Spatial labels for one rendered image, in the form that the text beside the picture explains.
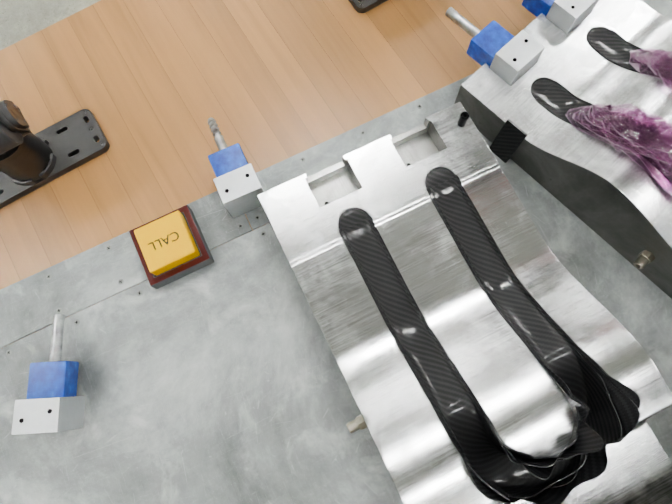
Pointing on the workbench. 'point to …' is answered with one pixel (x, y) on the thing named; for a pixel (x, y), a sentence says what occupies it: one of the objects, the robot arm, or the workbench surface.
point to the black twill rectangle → (507, 141)
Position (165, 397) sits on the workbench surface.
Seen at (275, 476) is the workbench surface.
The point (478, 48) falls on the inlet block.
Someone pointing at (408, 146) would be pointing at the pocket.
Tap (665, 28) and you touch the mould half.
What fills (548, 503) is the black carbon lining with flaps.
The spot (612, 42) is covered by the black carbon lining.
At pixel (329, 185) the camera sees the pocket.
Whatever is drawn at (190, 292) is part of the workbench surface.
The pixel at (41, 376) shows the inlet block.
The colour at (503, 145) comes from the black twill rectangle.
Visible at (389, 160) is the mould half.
